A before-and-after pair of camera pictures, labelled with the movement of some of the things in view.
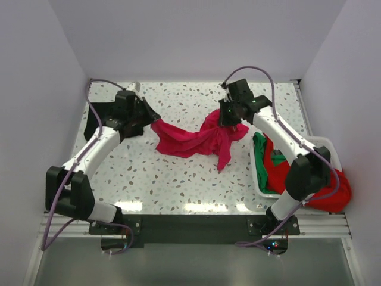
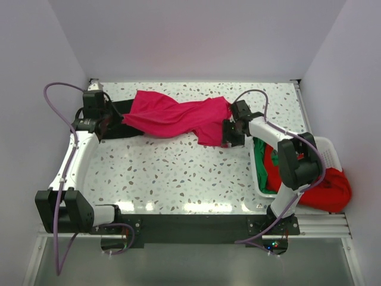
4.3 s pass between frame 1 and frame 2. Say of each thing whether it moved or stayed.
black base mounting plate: stayed
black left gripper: moved
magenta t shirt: moved
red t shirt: stayed
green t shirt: stayed
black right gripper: moved
